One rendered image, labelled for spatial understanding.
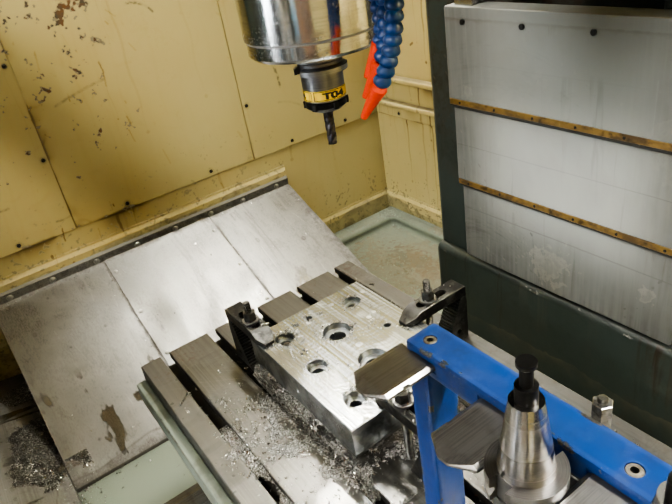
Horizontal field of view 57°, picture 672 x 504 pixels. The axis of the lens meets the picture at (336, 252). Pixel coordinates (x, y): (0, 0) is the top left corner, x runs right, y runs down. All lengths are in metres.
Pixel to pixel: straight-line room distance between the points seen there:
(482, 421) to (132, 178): 1.36
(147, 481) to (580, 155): 1.06
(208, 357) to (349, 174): 1.07
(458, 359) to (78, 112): 1.29
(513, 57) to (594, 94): 0.16
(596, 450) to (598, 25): 0.64
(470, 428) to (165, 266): 1.31
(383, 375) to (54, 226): 1.27
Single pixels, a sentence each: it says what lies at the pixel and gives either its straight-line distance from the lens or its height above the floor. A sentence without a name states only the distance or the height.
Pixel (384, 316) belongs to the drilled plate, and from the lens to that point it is 1.06.
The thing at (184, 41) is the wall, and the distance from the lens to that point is 1.76.
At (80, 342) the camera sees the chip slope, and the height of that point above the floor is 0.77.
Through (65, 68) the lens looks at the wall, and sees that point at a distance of 1.67.
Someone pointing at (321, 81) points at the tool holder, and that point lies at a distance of 0.73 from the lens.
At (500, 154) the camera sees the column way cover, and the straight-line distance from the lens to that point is 1.19.
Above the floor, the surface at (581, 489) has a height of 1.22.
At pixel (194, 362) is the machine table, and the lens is 1.22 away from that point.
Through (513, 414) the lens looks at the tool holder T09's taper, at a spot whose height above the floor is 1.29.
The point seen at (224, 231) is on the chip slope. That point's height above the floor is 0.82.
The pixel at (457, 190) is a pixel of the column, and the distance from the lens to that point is 1.38.
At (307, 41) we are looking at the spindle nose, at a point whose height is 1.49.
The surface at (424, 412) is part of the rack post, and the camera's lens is 0.68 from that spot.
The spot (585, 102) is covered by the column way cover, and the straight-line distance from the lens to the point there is 1.04.
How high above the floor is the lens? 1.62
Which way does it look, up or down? 30 degrees down
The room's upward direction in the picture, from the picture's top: 10 degrees counter-clockwise
